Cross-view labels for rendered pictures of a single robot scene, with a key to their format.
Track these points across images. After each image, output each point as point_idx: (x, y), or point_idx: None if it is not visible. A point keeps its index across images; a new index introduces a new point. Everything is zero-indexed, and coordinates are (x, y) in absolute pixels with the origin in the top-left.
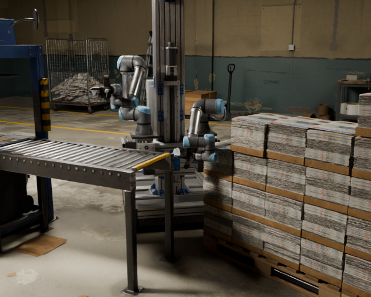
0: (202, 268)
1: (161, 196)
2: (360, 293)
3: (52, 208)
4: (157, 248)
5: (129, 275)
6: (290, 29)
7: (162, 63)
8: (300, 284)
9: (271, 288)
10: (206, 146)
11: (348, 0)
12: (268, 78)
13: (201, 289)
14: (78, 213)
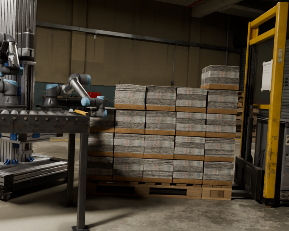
0: (102, 203)
1: (15, 164)
2: (214, 183)
3: None
4: (47, 202)
5: (80, 214)
6: None
7: (19, 46)
8: (171, 193)
9: (157, 200)
10: (101, 105)
11: (43, 44)
12: None
13: (124, 213)
14: None
